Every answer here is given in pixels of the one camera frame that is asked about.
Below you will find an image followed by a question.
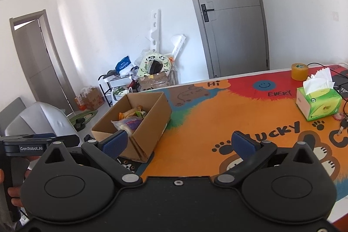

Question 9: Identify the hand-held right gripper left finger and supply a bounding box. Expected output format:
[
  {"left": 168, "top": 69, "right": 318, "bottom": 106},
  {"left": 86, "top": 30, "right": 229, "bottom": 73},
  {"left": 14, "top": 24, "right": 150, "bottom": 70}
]
[{"left": 39, "top": 129, "right": 143, "bottom": 184}]

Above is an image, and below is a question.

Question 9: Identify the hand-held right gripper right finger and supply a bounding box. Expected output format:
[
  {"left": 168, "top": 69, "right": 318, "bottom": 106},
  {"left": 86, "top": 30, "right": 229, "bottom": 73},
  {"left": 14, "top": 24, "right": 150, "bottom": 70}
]
[{"left": 215, "top": 130, "right": 320, "bottom": 184}]

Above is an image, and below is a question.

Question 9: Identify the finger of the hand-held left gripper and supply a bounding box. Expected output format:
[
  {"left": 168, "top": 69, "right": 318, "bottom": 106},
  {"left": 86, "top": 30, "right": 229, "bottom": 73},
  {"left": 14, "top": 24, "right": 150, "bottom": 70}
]
[
  {"left": 47, "top": 135, "right": 81, "bottom": 147},
  {"left": 5, "top": 133, "right": 57, "bottom": 139}
]

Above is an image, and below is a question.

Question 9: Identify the purple bread packet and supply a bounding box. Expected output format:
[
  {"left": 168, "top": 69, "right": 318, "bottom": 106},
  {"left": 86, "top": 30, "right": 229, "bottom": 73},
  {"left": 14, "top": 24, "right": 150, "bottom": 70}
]
[{"left": 112, "top": 116, "right": 143, "bottom": 136}]

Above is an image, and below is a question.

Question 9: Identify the clear cracker packet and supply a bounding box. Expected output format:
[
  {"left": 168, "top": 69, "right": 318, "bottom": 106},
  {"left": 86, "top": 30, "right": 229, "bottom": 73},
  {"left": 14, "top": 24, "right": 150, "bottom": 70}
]
[{"left": 118, "top": 109, "right": 136, "bottom": 120}]

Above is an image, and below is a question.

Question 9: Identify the person's left hand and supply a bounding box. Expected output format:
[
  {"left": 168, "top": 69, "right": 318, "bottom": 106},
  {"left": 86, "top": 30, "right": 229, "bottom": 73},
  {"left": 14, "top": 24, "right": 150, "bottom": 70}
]
[{"left": 0, "top": 168, "right": 25, "bottom": 208}]

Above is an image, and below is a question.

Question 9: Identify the white chair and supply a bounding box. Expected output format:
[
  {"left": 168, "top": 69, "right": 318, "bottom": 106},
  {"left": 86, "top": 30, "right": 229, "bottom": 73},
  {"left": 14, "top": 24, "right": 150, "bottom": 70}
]
[{"left": 5, "top": 102, "right": 80, "bottom": 144}]

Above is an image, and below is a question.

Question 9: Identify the green rug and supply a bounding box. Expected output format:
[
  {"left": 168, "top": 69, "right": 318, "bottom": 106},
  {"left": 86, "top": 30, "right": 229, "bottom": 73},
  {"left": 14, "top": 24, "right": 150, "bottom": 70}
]
[{"left": 68, "top": 110, "right": 98, "bottom": 131}]

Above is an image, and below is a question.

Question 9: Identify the grey sofa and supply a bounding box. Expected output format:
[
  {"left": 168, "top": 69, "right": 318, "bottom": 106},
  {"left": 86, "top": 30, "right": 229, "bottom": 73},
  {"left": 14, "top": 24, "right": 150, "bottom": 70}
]
[{"left": 0, "top": 97, "right": 26, "bottom": 135}]

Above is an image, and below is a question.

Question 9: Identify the colourful cartoon table mat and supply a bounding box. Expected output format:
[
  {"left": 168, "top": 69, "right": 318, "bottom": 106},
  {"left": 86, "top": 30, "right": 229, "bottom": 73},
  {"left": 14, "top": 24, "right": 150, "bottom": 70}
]
[{"left": 114, "top": 63, "right": 348, "bottom": 223}]

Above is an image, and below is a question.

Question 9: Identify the small printed cardboard box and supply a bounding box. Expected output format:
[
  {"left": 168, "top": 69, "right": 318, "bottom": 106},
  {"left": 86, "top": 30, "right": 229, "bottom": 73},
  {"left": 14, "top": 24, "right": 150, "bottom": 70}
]
[{"left": 79, "top": 87, "right": 105, "bottom": 111}]

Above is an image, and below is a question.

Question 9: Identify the white plastic bag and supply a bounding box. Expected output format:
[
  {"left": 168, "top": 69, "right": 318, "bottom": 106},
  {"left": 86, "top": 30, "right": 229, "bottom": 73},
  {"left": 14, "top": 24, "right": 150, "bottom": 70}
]
[{"left": 113, "top": 87, "right": 134, "bottom": 98}]

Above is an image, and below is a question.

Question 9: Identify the black shoe rack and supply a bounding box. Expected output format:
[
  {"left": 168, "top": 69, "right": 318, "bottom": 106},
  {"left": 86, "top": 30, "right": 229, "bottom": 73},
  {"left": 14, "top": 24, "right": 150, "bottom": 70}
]
[{"left": 98, "top": 72, "right": 134, "bottom": 107}]

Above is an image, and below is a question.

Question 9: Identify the brown grey door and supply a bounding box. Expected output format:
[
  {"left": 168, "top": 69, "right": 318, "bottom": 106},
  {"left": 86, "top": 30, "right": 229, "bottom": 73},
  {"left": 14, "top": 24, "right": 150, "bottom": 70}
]
[{"left": 9, "top": 10, "right": 78, "bottom": 113}]

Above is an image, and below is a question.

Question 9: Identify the taped cardboard box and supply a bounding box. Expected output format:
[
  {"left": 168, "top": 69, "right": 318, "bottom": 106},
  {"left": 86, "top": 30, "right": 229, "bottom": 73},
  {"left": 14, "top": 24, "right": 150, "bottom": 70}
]
[{"left": 139, "top": 72, "right": 174, "bottom": 92}]

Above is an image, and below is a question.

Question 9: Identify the blue plastic bag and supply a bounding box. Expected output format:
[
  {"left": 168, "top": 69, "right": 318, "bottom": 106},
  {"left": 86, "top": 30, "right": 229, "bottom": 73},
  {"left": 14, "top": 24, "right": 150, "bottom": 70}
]
[{"left": 115, "top": 56, "right": 131, "bottom": 72}]

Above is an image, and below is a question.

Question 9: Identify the panda print toilet seat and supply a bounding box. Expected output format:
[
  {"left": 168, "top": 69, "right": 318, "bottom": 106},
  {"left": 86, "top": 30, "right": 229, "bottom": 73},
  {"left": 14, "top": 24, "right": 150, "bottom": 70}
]
[{"left": 137, "top": 52, "right": 172, "bottom": 77}]

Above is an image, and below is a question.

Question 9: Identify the green tissue box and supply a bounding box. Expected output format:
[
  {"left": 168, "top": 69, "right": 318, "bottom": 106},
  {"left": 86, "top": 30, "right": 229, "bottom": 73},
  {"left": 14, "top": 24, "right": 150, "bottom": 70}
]
[{"left": 296, "top": 69, "right": 342, "bottom": 122}]

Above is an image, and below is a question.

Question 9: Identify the yellow tape roll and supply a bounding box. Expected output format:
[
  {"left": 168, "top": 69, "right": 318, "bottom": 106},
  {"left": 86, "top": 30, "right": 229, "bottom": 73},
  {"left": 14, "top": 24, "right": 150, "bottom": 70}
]
[{"left": 291, "top": 63, "right": 309, "bottom": 82}]

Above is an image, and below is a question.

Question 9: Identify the bunch of keys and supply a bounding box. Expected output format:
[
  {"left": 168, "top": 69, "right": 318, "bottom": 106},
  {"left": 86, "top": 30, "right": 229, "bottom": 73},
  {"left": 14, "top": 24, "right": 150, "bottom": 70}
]
[{"left": 334, "top": 112, "right": 348, "bottom": 137}]

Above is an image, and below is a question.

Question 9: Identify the black charger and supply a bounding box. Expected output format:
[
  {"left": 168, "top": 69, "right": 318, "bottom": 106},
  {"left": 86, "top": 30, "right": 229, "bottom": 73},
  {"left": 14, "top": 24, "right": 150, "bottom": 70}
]
[{"left": 330, "top": 69, "right": 348, "bottom": 98}]

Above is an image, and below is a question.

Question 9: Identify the short white board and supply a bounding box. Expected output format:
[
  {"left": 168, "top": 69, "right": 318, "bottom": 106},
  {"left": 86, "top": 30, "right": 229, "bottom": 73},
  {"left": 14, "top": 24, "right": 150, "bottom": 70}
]
[{"left": 170, "top": 35, "right": 187, "bottom": 59}]

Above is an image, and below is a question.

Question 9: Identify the tall white board with holes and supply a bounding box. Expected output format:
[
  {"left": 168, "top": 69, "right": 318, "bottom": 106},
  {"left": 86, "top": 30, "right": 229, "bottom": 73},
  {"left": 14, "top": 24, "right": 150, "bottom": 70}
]
[{"left": 145, "top": 10, "right": 161, "bottom": 54}]

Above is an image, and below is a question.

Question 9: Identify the black cable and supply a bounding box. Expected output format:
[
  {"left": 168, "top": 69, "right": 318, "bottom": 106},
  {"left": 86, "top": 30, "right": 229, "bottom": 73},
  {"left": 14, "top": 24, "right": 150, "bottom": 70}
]
[{"left": 307, "top": 62, "right": 343, "bottom": 71}]

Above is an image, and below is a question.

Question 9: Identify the black door handle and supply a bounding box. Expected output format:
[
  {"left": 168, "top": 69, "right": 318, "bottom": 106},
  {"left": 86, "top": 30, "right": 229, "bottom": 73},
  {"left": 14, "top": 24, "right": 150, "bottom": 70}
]
[{"left": 201, "top": 4, "right": 215, "bottom": 23}]

